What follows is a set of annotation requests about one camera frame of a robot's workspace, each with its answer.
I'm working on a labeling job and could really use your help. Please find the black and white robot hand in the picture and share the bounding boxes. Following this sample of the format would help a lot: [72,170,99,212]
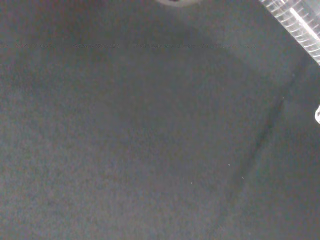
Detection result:
[154,0,201,8]

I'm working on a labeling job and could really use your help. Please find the black cloth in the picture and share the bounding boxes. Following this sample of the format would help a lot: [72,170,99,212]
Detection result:
[0,0,320,240]

